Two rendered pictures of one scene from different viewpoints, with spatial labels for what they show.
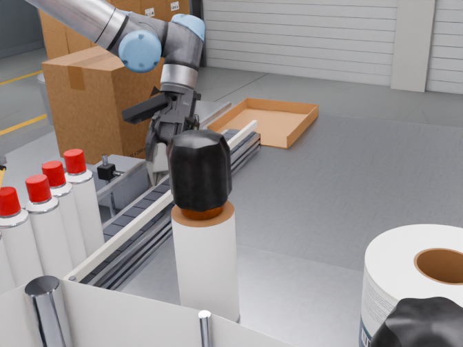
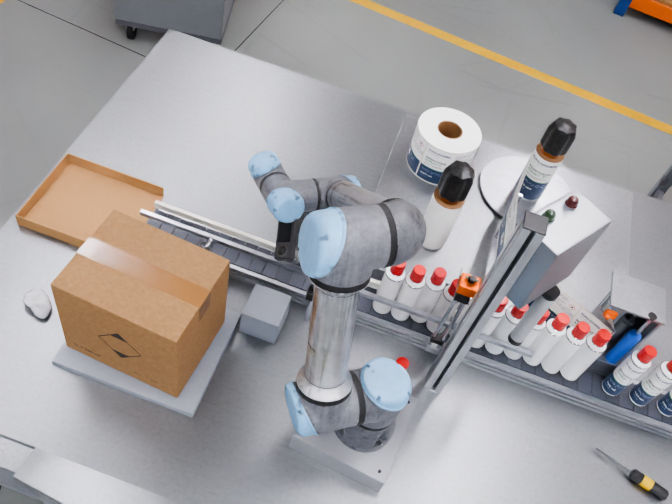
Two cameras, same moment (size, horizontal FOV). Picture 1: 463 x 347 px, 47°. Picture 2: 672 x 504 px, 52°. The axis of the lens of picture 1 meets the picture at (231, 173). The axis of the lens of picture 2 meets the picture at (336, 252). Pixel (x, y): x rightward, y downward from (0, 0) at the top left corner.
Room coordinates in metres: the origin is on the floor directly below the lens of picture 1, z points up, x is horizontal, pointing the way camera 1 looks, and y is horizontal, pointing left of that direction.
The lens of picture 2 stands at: (1.37, 1.20, 2.41)
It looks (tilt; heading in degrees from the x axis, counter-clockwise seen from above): 52 degrees down; 248
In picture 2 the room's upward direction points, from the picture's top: 16 degrees clockwise
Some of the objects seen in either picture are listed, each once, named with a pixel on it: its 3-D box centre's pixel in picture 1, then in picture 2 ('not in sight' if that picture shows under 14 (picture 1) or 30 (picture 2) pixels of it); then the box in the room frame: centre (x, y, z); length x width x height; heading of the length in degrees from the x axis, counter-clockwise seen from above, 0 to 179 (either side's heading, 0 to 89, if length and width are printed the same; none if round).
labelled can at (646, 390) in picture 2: not in sight; (658, 380); (0.19, 0.58, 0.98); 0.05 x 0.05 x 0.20
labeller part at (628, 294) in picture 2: not in sight; (638, 297); (0.27, 0.43, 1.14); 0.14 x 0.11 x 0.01; 154
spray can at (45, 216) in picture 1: (49, 235); (429, 294); (0.73, 0.30, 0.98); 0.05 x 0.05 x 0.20
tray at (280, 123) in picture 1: (265, 120); (92, 205); (1.58, -0.12, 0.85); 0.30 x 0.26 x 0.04; 154
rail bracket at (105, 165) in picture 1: (118, 190); (312, 296); (1.02, 0.25, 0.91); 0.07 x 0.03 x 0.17; 64
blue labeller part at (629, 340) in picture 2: not in sight; (619, 350); (0.26, 0.49, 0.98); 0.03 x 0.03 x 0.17
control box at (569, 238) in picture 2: not in sight; (546, 249); (0.63, 0.45, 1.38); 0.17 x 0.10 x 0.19; 29
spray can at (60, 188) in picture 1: (63, 218); (409, 292); (0.78, 0.29, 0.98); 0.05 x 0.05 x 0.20
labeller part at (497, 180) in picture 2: not in sight; (526, 192); (0.27, -0.13, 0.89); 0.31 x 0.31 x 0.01
